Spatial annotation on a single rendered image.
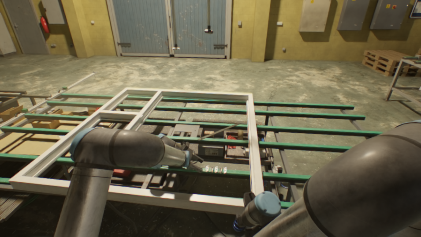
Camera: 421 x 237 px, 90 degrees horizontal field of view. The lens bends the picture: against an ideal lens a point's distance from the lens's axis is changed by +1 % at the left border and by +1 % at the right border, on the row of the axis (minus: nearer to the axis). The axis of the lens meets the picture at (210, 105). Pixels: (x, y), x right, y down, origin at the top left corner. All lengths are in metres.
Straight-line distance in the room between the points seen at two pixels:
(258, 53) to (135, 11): 4.23
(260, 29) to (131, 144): 6.55
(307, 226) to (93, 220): 0.56
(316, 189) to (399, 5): 8.22
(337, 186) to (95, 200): 0.62
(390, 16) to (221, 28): 4.92
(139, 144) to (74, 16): 8.08
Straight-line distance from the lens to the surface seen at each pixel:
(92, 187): 0.74
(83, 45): 8.75
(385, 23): 8.42
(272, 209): 0.88
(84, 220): 0.75
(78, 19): 8.62
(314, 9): 7.52
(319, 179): 0.39
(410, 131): 0.45
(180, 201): 1.26
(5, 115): 3.24
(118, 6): 8.20
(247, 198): 1.05
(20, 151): 2.65
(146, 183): 1.52
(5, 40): 10.87
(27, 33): 10.47
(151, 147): 0.72
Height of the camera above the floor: 1.89
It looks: 27 degrees down
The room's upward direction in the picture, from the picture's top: straight up
